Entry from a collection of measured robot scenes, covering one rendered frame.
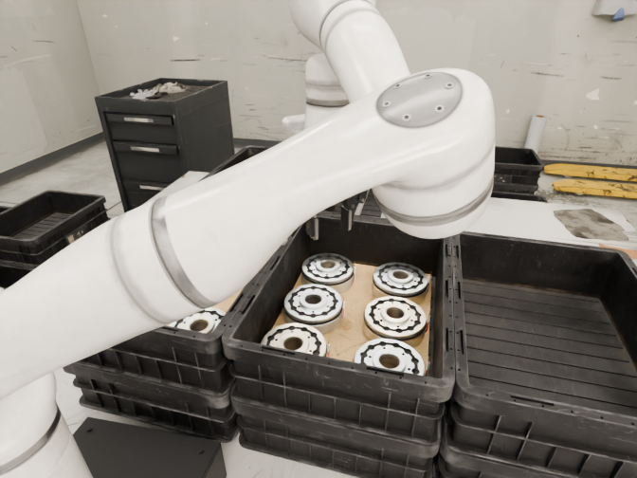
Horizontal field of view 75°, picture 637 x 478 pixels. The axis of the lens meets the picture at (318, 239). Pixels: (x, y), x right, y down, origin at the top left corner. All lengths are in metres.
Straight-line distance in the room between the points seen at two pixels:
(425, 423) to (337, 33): 0.47
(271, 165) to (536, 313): 0.66
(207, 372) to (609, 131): 3.98
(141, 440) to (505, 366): 0.55
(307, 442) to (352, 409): 0.11
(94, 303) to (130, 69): 4.55
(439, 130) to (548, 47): 3.74
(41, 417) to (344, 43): 0.45
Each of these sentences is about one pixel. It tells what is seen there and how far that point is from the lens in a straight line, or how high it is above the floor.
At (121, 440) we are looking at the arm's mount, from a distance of 0.71.
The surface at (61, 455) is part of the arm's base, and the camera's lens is 0.53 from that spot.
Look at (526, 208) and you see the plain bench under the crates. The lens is 1.59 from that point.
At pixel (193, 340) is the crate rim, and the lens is 0.59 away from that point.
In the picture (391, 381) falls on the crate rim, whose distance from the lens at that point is 0.53.
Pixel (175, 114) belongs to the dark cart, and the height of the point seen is 0.84.
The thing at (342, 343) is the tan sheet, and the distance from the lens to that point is 0.70.
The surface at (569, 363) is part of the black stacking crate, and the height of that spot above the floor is 0.83.
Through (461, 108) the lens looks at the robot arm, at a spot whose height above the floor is 1.26.
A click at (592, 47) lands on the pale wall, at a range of 4.09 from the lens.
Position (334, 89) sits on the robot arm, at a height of 1.22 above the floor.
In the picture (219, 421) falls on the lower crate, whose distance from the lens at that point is 0.71.
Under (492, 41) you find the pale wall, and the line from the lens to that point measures 3.92.
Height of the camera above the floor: 1.32
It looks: 30 degrees down
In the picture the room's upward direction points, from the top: straight up
